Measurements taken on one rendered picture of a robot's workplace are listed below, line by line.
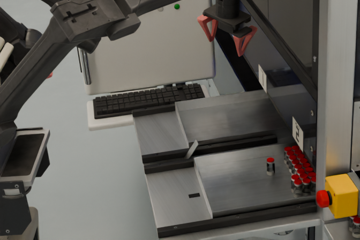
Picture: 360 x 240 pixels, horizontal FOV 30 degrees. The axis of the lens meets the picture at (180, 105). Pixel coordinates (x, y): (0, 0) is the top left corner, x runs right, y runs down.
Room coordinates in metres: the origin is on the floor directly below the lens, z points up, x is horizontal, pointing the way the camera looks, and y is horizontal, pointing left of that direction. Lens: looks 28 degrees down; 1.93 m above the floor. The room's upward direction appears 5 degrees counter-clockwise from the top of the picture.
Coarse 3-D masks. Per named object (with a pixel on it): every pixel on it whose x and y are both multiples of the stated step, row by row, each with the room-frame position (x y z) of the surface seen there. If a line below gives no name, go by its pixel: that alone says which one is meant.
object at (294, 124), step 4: (292, 116) 1.53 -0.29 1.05; (292, 120) 1.53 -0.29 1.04; (292, 124) 1.53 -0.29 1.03; (296, 124) 1.50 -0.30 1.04; (292, 128) 1.53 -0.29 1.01; (296, 128) 1.49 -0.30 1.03; (300, 128) 1.47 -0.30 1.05; (292, 132) 1.53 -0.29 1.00; (300, 132) 1.46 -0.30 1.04; (300, 136) 1.46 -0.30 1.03; (296, 140) 1.49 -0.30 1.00; (300, 140) 1.46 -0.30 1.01; (300, 144) 1.46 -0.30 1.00
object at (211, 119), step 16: (224, 96) 1.94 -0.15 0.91; (240, 96) 1.94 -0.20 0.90; (256, 96) 1.95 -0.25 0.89; (176, 112) 1.90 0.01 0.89; (192, 112) 1.90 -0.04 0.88; (208, 112) 1.89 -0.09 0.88; (224, 112) 1.88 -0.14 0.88; (240, 112) 1.87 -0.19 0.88; (256, 112) 1.86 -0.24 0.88; (272, 112) 1.85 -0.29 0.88; (192, 128) 1.80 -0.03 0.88; (208, 128) 1.79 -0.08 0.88; (224, 128) 1.78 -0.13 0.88; (240, 128) 1.78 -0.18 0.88; (256, 128) 1.77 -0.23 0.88; (272, 128) 1.76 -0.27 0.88; (192, 144) 1.67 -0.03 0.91; (208, 144) 1.67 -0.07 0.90
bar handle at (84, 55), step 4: (80, 52) 2.18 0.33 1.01; (84, 52) 2.18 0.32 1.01; (84, 56) 2.18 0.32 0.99; (84, 60) 2.18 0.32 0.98; (84, 64) 2.18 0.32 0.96; (88, 64) 2.19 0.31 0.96; (84, 68) 2.18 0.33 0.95; (88, 68) 2.18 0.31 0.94; (84, 72) 2.18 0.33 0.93; (88, 72) 2.18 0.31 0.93; (84, 76) 2.18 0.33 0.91; (88, 76) 2.18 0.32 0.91; (88, 80) 2.18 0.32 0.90; (88, 84) 2.18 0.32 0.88
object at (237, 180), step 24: (288, 144) 1.61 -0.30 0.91; (216, 168) 1.57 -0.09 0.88; (240, 168) 1.56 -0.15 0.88; (264, 168) 1.55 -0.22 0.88; (288, 168) 1.54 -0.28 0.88; (216, 192) 1.45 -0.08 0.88; (240, 192) 1.44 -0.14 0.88; (264, 192) 1.43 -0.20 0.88; (288, 192) 1.43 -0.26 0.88; (216, 216) 1.33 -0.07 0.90
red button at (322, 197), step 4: (320, 192) 1.23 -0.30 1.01; (324, 192) 1.23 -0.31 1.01; (316, 196) 1.24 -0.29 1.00; (320, 196) 1.23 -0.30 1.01; (324, 196) 1.22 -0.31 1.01; (316, 200) 1.24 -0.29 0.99; (320, 200) 1.22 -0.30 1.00; (324, 200) 1.22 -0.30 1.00; (328, 200) 1.22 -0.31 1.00; (320, 204) 1.22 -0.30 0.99; (324, 204) 1.22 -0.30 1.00; (328, 204) 1.22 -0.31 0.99
